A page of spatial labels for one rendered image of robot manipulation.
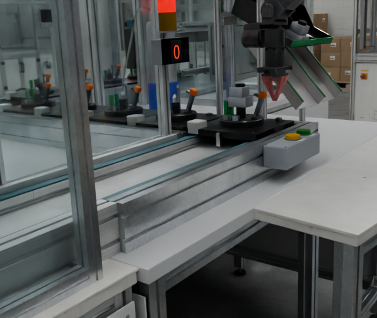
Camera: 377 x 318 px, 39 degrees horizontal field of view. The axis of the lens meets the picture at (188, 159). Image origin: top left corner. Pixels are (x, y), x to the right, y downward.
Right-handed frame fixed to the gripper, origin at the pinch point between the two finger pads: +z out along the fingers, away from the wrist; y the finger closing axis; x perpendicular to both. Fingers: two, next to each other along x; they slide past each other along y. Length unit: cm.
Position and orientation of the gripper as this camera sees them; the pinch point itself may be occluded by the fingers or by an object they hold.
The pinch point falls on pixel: (274, 98)
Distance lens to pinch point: 158.6
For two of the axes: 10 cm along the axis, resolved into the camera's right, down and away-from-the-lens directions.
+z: 0.4, 9.7, 2.6
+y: -6.0, 2.3, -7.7
